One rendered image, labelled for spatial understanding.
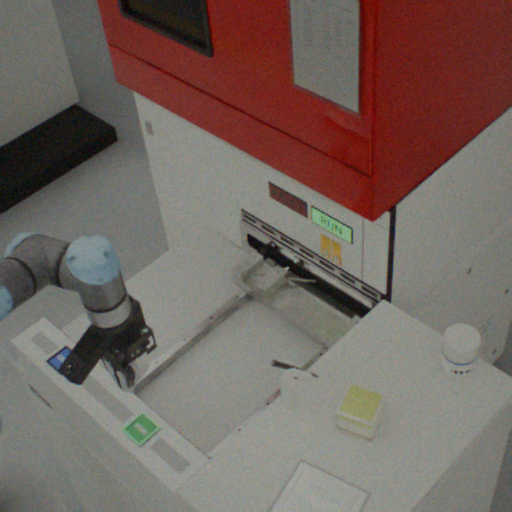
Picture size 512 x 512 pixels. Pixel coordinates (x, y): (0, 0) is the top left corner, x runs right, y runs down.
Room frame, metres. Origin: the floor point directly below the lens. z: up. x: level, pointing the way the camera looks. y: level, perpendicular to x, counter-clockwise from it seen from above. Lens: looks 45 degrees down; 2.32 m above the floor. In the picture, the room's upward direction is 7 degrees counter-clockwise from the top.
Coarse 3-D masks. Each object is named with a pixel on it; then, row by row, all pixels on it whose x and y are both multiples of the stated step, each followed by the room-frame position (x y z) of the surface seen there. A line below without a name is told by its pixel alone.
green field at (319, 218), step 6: (312, 210) 1.31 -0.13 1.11; (312, 216) 1.31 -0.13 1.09; (318, 216) 1.30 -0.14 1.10; (324, 216) 1.29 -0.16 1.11; (318, 222) 1.30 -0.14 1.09; (324, 222) 1.29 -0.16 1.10; (330, 222) 1.27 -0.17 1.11; (336, 222) 1.26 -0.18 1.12; (330, 228) 1.27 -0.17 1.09; (336, 228) 1.26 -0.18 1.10; (342, 228) 1.25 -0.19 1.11; (348, 228) 1.24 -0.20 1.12; (336, 234) 1.26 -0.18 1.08; (342, 234) 1.25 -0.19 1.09; (348, 234) 1.24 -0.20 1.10; (348, 240) 1.24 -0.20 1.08
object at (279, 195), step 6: (270, 186) 1.41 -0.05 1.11; (270, 192) 1.41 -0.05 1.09; (276, 192) 1.40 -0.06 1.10; (282, 192) 1.38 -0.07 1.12; (276, 198) 1.40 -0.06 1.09; (282, 198) 1.38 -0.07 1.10; (288, 198) 1.37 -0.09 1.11; (294, 198) 1.35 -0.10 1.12; (288, 204) 1.37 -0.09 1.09; (294, 204) 1.35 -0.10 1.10; (300, 204) 1.34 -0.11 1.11; (294, 210) 1.35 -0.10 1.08; (300, 210) 1.34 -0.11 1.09
